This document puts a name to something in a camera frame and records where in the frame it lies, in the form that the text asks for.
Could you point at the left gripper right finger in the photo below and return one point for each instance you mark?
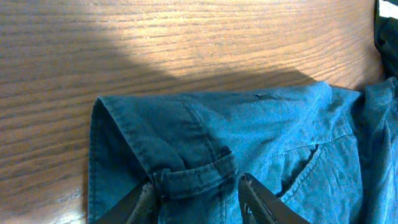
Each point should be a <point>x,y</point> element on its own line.
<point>260,206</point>

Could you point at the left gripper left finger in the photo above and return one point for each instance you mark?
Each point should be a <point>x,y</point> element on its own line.
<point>137,207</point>

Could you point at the blue denim shorts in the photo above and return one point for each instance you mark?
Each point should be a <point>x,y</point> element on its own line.
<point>330,154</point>

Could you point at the black garment with logo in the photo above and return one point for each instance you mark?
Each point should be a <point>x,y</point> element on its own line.
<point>385,34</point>

